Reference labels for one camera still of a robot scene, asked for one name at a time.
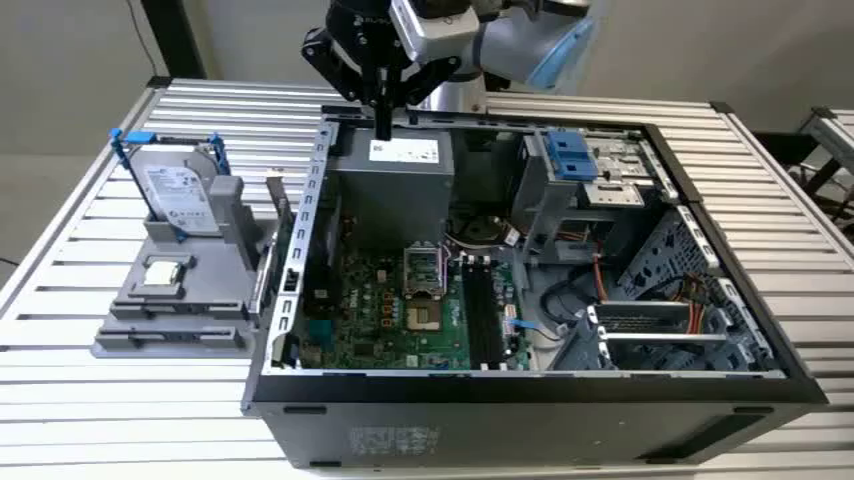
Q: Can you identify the metal socket cover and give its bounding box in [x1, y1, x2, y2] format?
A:
[403, 242, 447, 301]

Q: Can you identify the silver CPU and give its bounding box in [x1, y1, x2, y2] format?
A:
[142, 259, 185, 286]

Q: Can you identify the metal slat side table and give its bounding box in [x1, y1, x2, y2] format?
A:
[796, 105, 854, 166]

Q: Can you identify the metal disk bay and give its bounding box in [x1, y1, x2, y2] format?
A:
[552, 299, 768, 374]

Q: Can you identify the grey power supply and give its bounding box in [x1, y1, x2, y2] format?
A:
[329, 124, 459, 251]

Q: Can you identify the black upright post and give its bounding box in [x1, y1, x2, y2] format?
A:
[138, 0, 208, 81]

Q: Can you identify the blue plastic drive latch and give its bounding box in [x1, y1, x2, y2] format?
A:
[543, 129, 587, 182]

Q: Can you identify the black round fan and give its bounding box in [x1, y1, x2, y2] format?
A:
[452, 212, 512, 249]

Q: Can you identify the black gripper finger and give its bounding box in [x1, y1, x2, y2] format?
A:
[298, 27, 387, 141]
[385, 55, 463, 141]

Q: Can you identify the black open PC case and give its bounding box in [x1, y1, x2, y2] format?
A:
[238, 102, 828, 471]

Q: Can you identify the black looped wire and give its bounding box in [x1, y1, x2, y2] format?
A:
[537, 277, 595, 346]

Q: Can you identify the CPU socket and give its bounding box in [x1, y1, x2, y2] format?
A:
[403, 297, 447, 334]

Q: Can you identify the orange data wire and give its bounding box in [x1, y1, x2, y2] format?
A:
[589, 252, 608, 304]

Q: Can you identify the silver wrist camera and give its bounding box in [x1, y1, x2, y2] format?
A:
[389, 0, 483, 64]

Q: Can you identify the grey parts rack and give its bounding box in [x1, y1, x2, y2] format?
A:
[92, 174, 281, 359]

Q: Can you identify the coloured power wire bundle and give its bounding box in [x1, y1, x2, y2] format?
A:
[672, 272, 709, 337]

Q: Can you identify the hard disk in blue carrier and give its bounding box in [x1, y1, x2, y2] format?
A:
[109, 127, 232, 244]

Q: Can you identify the green motherboard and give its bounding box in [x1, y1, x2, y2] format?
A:
[296, 239, 535, 371]

